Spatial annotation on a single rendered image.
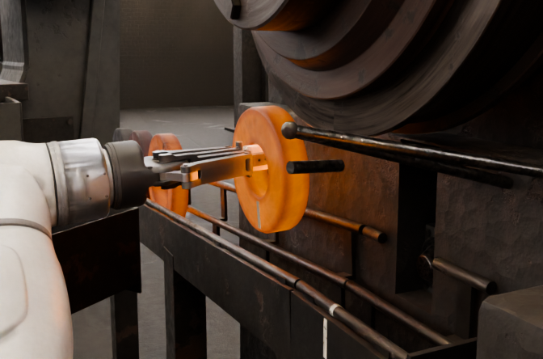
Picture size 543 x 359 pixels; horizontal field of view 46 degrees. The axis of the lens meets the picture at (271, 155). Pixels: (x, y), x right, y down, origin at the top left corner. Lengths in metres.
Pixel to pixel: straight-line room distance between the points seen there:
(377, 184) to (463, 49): 0.29
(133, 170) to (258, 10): 0.25
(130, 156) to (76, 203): 0.08
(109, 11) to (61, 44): 0.30
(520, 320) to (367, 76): 0.21
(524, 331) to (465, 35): 0.19
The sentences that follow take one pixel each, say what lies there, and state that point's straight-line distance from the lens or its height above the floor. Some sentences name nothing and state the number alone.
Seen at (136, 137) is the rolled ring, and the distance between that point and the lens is 1.43.
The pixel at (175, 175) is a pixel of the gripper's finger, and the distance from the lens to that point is 0.69.
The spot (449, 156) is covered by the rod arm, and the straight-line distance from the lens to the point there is 0.49.
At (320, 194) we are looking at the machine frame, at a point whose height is 0.78.
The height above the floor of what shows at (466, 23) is 0.98.
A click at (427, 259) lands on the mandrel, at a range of 0.68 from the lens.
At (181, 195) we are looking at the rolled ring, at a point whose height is 0.69.
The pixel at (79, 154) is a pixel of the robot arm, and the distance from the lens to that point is 0.69.
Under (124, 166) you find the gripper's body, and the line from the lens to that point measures 0.69.
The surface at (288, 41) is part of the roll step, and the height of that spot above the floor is 0.97.
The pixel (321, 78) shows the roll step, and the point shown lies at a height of 0.93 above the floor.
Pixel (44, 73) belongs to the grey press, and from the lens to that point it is 3.39.
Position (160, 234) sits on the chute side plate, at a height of 0.63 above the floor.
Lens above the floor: 0.96
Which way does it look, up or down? 9 degrees down
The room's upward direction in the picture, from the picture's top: straight up
